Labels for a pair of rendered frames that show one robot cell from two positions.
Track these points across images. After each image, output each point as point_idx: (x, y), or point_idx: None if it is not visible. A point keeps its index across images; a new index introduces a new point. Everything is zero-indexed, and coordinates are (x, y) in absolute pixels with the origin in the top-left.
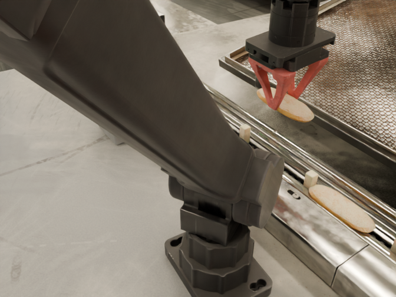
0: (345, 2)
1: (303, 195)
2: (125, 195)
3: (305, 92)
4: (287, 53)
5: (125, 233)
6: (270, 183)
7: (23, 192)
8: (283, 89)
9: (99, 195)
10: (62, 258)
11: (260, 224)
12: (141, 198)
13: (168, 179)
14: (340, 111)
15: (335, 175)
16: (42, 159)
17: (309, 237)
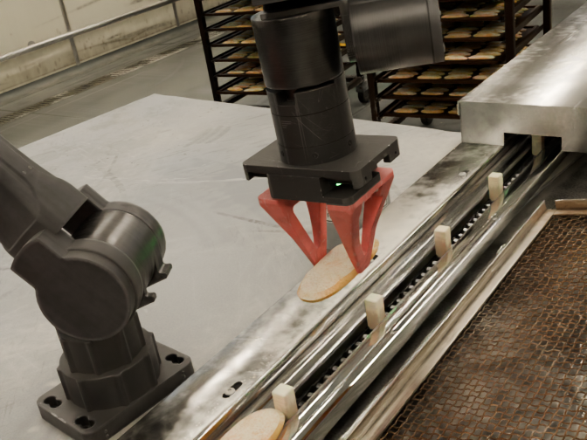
0: None
1: (233, 399)
2: (222, 289)
3: (509, 309)
4: (258, 162)
5: (159, 313)
6: (56, 274)
7: (197, 235)
8: (280, 225)
9: (215, 274)
10: None
11: (52, 321)
12: (223, 300)
13: (269, 305)
14: (466, 361)
15: (305, 422)
16: (256, 220)
17: (142, 424)
